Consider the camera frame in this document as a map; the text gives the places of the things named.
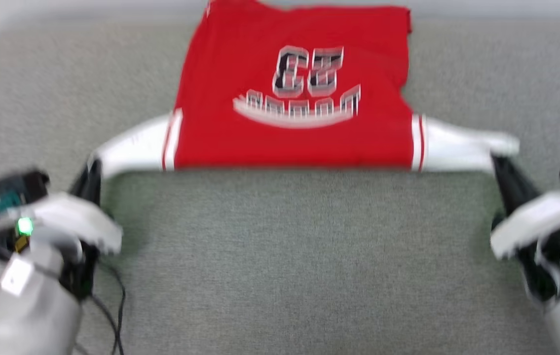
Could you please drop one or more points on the red basketball jersey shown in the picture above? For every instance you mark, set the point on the red basketball jersey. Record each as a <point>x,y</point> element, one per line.
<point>299,133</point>

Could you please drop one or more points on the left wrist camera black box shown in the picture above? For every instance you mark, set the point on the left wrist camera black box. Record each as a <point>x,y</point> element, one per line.
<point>25,185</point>

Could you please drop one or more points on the grey fabric sofa seat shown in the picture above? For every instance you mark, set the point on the grey fabric sofa seat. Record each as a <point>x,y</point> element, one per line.
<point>299,256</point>

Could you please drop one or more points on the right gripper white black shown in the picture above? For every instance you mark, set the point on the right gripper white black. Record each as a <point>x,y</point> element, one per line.
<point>536,222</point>

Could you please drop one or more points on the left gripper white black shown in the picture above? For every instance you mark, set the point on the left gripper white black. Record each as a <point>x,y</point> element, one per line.
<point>77,224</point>

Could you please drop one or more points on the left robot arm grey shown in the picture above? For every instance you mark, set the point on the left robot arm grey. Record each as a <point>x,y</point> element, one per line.
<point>33,310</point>

